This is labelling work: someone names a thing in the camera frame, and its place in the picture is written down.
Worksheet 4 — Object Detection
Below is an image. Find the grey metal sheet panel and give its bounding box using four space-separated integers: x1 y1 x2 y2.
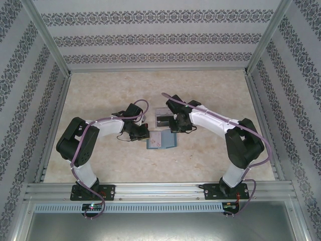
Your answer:
24 212 305 241

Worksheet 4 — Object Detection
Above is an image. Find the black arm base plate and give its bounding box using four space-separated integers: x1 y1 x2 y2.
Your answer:
198 183 250 201
70 184 117 202

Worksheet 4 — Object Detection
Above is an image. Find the aluminium side rail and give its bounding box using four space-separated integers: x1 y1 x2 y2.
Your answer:
243 71 285 182
34 72 73 184

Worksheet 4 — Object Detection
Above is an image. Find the aluminium mounting rail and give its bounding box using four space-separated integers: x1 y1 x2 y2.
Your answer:
24 182 294 202

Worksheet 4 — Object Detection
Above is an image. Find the white pink credit card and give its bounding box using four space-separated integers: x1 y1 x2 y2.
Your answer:
149 131 163 147

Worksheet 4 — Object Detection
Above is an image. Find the slotted grey cable duct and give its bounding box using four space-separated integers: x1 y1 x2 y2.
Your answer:
34 202 224 213

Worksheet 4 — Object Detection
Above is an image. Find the teal leather card holder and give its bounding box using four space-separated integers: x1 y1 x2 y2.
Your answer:
145 130 179 151

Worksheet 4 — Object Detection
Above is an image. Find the purple cable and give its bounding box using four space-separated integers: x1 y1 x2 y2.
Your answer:
71 99 149 220
162 92 273 219

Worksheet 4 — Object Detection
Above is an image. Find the aluminium frame post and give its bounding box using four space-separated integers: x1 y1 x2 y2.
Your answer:
22 0 73 77
243 0 293 75

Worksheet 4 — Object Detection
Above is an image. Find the black credit card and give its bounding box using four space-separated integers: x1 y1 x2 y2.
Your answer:
155 115 172 127

